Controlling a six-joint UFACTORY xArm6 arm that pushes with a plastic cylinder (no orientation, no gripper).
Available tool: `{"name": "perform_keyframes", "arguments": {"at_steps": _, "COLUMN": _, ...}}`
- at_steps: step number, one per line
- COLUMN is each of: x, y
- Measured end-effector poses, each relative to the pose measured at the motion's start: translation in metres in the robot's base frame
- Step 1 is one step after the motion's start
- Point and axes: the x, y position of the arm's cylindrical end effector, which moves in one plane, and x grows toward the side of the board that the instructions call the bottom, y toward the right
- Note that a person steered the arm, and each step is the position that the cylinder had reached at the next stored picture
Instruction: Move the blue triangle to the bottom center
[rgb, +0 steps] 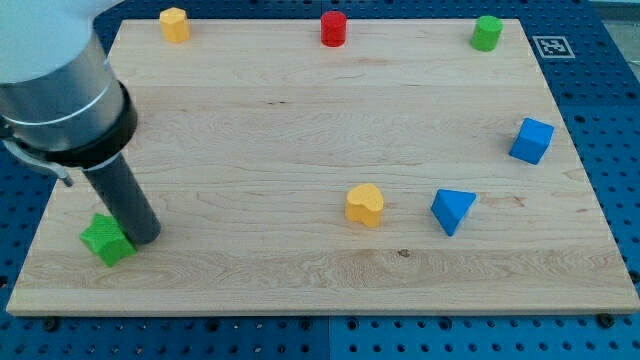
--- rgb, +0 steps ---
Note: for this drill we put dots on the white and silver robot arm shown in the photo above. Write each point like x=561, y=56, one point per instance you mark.
x=63, y=107

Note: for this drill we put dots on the yellow hexagon block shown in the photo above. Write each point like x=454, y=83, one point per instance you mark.
x=175, y=25

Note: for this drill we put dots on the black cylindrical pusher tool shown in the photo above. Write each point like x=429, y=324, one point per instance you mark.
x=116, y=185

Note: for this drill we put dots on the wooden board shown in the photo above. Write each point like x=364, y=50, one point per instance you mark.
x=250, y=136

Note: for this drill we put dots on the green cylinder block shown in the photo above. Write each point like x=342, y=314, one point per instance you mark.
x=486, y=33

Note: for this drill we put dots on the blue cube block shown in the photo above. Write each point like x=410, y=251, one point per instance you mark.
x=532, y=141

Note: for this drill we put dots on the red cylinder block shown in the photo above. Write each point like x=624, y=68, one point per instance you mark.
x=333, y=28

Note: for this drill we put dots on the black and white fiducial tag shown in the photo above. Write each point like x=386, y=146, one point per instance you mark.
x=553, y=47

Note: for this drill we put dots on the green star block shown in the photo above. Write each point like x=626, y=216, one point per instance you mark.
x=104, y=238

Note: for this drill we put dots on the blue triangle block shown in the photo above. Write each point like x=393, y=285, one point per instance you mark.
x=450, y=208

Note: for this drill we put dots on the yellow heart block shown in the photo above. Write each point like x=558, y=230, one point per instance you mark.
x=365, y=204

